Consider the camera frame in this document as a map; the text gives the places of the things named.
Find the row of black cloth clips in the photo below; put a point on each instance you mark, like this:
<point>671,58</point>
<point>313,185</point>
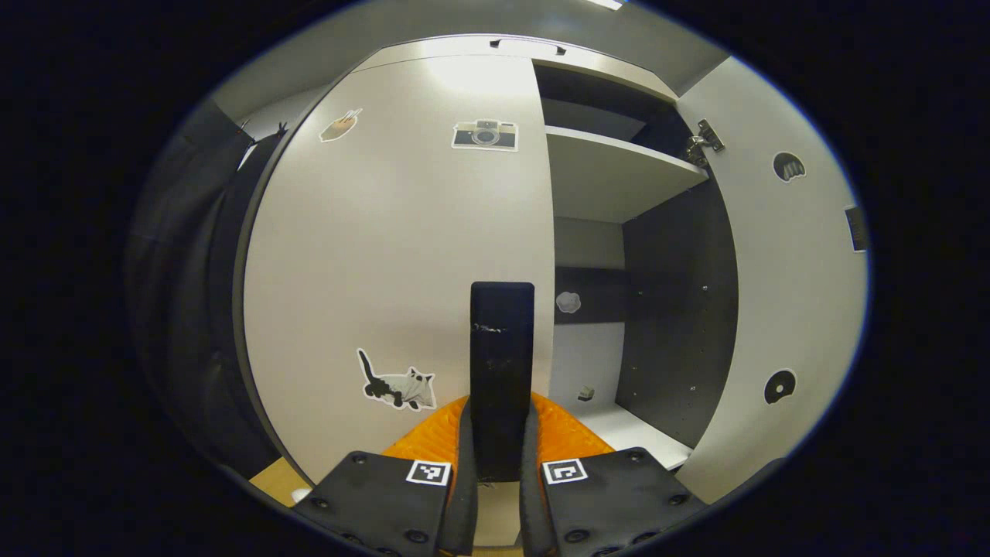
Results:
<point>280,128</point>

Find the large ceiling light panel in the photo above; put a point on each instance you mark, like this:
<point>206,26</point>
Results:
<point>607,4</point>

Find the beige double-door shoe cabinet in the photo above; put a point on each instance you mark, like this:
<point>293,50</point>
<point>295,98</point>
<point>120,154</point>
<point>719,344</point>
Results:
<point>673,309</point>

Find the beige cabinet drawer front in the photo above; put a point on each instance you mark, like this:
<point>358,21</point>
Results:
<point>433,50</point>

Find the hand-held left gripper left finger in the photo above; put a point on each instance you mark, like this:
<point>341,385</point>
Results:
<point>462,510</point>

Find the metal door hinge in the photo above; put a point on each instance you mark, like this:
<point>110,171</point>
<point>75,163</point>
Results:
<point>708,138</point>

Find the beige shoe cabinet door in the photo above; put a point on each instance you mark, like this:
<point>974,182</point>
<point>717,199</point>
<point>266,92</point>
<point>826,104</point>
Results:
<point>797,294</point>

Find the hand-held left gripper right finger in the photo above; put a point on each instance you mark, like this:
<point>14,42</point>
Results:
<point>535,510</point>

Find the white cabinet shelf board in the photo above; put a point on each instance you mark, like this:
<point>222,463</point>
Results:
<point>580,116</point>
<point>634,437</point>
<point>611,178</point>

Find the black backdrop cloth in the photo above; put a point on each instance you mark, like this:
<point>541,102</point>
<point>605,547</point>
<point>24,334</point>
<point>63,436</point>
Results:
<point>178,309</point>

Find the camera sticker shoe cabinet door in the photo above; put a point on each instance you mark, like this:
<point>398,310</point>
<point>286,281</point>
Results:
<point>387,255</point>

